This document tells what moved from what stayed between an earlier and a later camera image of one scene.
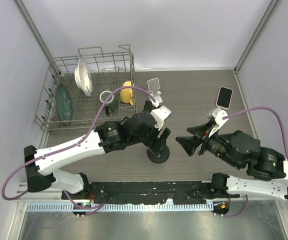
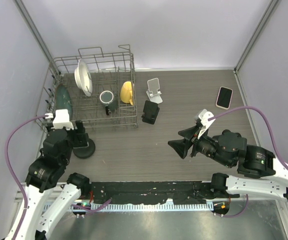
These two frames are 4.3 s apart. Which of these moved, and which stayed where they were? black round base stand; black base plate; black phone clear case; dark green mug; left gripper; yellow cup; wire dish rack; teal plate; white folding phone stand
Moved: left gripper; black phone clear case; black round base stand
Stayed: black base plate; wire dish rack; yellow cup; teal plate; white folding phone stand; dark green mug
